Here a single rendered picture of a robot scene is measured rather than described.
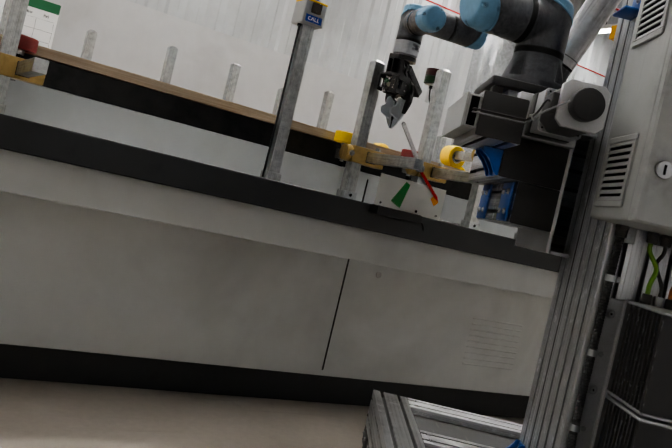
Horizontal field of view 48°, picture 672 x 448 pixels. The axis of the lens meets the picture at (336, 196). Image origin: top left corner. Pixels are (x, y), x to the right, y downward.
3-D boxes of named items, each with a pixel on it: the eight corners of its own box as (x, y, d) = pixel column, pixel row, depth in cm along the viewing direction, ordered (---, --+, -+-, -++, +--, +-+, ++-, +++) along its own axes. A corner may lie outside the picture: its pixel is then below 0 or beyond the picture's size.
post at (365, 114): (349, 216, 230) (386, 62, 230) (339, 214, 228) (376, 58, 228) (343, 215, 233) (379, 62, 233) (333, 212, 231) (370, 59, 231)
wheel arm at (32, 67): (46, 79, 159) (51, 59, 159) (29, 74, 157) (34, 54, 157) (18, 82, 197) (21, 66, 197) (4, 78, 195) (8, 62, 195)
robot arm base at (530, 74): (570, 95, 173) (580, 53, 173) (505, 80, 173) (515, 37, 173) (551, 104, 188) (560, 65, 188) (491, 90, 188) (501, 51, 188)
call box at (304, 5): (322, 31, 216) (328, 4, 216) (301, 23, 213) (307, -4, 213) (310, 33, 222) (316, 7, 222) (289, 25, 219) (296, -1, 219)
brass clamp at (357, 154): (383, 170, 232) (387, 154, 232) (346, 160, 225) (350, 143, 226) (372, 168, 238) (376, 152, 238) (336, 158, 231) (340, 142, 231)
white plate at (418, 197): (439, 220, 246) (447, 190, 246) (374, 204, 233) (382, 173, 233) (438, 220, 246) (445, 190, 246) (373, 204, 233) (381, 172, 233)
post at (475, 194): (471, 252, 255) (504, 112, 255) (463, 250, 253) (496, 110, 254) (464, 250, 258) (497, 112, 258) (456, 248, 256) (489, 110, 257)
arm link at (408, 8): (411, -1, 219) (399, 4, 227) (402, 36, 219) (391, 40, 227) (435, 8, 222) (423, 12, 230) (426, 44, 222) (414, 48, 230)
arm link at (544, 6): (575, 56, 176) (588, -1, 176) (526, 40, 172) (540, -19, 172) (546, 62, 188) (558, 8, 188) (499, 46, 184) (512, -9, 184)
